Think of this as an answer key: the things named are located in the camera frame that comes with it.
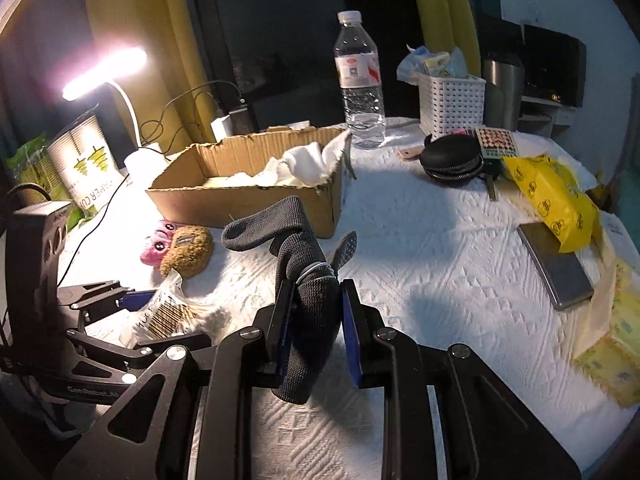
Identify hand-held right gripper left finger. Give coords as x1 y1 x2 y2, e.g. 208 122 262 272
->
55 279 297 480

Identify metal key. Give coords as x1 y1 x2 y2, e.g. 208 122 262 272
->
480 169 502 202

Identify clear plastic cotton bag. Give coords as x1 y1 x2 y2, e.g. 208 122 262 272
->
131 271 232 347

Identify stainless steel cup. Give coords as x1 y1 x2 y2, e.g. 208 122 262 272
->
481 57 526 132

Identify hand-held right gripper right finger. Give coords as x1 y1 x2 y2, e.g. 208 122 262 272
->
341 279 584 480

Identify brown cardboard box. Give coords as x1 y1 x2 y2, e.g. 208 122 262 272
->
145 126 352 240

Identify yellow tissue pack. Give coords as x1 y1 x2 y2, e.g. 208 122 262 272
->
571 255 640 409

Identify white cloth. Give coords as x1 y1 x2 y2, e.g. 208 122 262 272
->
204 141 347 189

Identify white desk lamp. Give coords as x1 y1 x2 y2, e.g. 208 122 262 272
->
62 47 149 152

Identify white charger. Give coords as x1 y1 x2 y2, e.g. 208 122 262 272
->
211 115 236 142

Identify green packet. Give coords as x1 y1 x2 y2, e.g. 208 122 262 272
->
5 132 89 232

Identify dark grey knit sock pair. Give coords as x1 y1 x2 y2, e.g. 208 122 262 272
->
221 195 359 406

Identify yellow curtain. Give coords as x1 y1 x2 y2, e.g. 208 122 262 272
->
81 0 214 155
406 0 482 77

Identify black round zip case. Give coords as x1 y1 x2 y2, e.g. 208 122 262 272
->
421 132 485 181

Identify black appliance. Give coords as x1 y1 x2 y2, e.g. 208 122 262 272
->
520 22 587 109

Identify yellow plastic bag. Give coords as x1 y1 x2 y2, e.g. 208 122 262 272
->
502 155 601 254

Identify pink plush toy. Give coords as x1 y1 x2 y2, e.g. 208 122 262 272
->
140 219 179 266

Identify grey power bank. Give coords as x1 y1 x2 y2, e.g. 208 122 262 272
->
516 221 595 312

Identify metal tweezers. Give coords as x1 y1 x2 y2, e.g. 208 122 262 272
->
341 132 359 181

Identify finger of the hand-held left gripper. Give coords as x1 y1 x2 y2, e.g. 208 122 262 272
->
65 329 213 387
56 280 157 322

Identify white plastic basket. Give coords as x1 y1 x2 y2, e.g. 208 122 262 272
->
417 72 487 141

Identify brown plush toy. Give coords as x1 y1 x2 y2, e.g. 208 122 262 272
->
159 226 215 279

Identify plastic snack packets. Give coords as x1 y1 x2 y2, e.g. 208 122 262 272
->
397 44 472 84

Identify small checkered box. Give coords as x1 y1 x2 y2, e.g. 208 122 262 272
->
474 126 516 161

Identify white quilted tablecloth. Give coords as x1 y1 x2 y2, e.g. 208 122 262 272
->
65 116 640 480

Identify paper cup package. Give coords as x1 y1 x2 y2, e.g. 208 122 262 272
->
46 112 129 214

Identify clear plastic water bottle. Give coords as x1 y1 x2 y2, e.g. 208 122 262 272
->
333 10 387 150

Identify black cable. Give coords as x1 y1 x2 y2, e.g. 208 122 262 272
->
139 80 242 147

